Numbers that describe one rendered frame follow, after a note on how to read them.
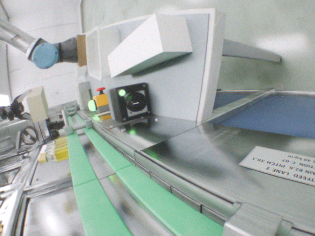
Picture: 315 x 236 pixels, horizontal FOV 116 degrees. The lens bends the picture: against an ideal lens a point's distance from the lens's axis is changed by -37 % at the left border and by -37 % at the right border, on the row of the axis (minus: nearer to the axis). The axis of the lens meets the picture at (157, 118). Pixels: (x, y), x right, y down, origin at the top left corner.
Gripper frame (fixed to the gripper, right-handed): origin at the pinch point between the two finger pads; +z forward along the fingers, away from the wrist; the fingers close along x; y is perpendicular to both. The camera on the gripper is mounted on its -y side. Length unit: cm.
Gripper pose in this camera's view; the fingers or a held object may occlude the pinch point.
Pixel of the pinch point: (35, 103)
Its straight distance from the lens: 83.6
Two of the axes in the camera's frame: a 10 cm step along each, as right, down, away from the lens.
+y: -5.7, -4.2, 7.0
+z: 8.2, -2.6, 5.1
